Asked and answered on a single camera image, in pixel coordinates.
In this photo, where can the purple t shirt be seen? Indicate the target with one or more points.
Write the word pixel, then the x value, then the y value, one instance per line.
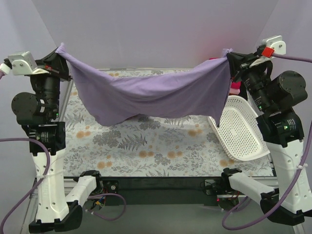
pixel 202 90

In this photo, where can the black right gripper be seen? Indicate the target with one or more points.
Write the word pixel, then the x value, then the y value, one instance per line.
pixel 238 65

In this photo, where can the pink folded t shirt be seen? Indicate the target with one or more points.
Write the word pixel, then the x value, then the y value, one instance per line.
pixel 234 91

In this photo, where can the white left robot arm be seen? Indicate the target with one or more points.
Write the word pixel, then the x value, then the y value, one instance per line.
pixel 38 115

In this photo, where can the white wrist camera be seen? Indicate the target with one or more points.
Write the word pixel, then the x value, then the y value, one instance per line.
pixel 268 47
pixel 23 63

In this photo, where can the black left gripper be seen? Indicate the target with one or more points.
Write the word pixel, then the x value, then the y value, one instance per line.
pixel 56 67

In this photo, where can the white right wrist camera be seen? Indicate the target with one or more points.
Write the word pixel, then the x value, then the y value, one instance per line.
pixel 268 47

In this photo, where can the magenta folded t shirt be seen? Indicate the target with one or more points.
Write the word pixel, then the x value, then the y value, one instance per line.
pixel 236 85

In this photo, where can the floral patterned table mat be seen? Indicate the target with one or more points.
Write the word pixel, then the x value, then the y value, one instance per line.
pixel 146 146

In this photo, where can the black folded t shirt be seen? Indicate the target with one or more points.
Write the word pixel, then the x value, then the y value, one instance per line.
pixel 243 92

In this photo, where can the white perforated plastic basket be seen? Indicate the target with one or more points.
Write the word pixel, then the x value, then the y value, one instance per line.
pixel 238 132

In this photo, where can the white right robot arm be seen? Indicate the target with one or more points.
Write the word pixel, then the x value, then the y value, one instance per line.
pixel 291 202

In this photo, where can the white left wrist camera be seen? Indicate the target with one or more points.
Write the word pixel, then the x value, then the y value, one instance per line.
pixel 23 63

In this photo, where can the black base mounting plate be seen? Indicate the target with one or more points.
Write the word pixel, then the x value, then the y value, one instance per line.
pixel 171 190

